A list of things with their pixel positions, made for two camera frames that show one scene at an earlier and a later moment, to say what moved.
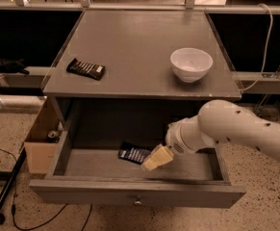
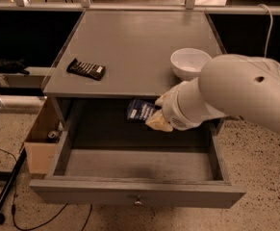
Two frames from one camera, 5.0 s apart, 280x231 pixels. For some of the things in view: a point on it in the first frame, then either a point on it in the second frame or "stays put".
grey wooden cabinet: (138, 72) stays put
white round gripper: (174, 140) → (171, 110)
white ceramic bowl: (190, 64) stays put
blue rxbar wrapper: (133, 152) → (139, 110)
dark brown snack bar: (89, 69) stays put
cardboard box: (40, 151) stays put
